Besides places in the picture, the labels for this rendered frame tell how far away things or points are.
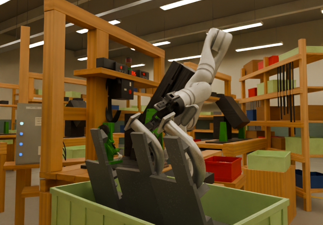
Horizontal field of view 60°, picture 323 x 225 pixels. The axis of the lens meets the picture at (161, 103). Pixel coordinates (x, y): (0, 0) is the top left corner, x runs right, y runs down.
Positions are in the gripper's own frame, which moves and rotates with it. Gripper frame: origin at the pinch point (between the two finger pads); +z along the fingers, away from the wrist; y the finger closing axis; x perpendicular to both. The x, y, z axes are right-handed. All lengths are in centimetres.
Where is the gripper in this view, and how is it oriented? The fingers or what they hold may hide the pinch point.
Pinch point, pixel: (150, 118)
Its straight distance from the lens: 83.3
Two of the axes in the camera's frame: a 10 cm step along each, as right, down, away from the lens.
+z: -5.5, 2.9, -7.8
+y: 4.3, -7.0, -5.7
